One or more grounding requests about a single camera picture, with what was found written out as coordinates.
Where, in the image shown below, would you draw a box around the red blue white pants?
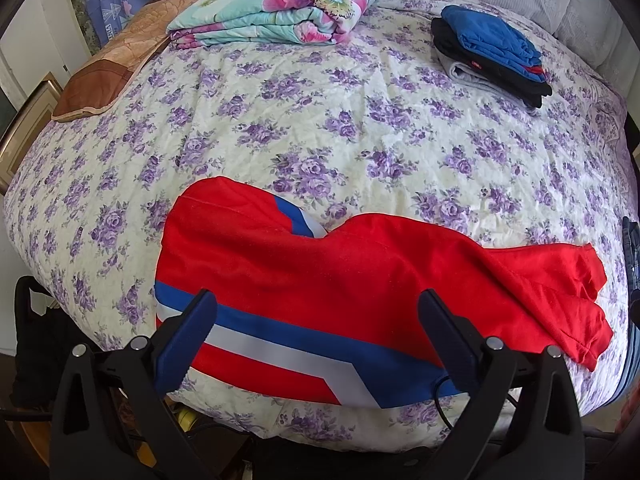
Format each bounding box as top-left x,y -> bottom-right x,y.
154,177 -> 613,408

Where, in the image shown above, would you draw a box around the purple floral bedspread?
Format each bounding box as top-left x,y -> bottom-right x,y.
2,0 -> 633,453

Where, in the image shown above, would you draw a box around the folded black garment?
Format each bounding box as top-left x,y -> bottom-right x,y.
431,18 -> 552,110

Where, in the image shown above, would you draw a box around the brown quilted pillow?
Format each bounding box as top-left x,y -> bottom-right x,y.
51,0 -> 198,122

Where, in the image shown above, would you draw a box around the folded grey garment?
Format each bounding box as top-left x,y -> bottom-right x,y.
437,52 -> 526,107

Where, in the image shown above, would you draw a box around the folded blue garment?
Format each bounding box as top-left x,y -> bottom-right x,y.
440,6 -> 546,82

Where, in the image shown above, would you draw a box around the folded turquoise floral quilt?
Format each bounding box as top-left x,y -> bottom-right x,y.
167,0 -> 375,49

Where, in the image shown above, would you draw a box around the black cable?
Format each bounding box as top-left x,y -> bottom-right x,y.
432,376 -> 459,434

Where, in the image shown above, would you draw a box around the gold picture frame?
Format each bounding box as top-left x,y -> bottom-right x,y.
0,72 -> 62,195

